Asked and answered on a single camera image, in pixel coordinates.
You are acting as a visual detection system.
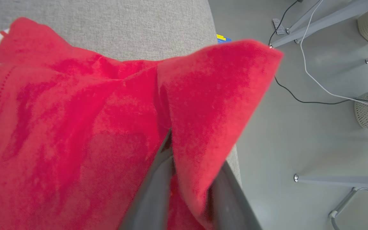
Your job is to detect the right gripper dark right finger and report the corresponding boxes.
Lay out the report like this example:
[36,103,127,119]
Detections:
[208,161,263,230]

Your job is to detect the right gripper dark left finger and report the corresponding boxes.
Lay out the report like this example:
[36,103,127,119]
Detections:
[119,128,173,230]

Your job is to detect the red garment with white sleeves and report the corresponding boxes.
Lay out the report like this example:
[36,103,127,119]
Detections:
[0,17,284,230]

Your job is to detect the curved grey metal tube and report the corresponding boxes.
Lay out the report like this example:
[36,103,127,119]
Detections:
[329,187,368,230]

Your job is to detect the grey felt pad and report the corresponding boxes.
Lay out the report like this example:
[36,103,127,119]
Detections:
[272,18,287,35]

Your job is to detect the grey metal table legs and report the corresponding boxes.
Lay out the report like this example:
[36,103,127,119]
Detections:
[269,0,368,49]

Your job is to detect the black floor cable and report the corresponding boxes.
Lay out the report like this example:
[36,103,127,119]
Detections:
[268,0,368,105]

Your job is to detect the white floor cable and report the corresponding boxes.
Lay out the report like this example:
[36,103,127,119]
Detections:
[300,0,368,107]

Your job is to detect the thin grey metal frame beam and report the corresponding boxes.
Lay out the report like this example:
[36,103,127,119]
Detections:
[286,0,323,35]

